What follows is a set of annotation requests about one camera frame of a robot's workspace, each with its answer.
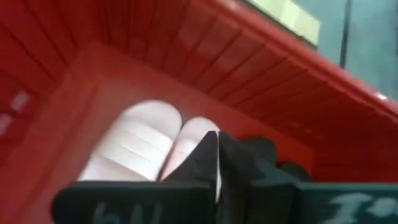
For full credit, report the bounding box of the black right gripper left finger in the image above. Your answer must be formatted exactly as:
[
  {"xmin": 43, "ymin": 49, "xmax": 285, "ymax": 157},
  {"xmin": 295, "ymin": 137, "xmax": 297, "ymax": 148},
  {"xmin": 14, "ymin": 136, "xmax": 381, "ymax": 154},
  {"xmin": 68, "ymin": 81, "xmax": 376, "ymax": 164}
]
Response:
[{"xmin": 51, "ymin": 130, "xmax": 219, "ymax": 224}]

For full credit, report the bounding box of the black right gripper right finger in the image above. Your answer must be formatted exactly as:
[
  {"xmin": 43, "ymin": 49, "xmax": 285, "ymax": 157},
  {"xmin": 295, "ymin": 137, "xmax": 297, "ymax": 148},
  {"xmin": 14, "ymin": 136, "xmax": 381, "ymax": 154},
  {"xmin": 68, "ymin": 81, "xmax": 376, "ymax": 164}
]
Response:
[{"xmin": 217, "ymin": 132, "xmax": 398, "ymax": 224}]

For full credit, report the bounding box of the large red plastic bin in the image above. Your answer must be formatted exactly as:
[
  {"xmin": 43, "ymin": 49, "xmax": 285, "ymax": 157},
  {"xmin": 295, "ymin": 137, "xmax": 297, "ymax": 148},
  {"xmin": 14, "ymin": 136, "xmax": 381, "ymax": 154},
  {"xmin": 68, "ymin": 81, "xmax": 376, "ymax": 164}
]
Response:
[{"xmin": 0, "ymin": 0, "xmax": 398, "ymax": 224}]

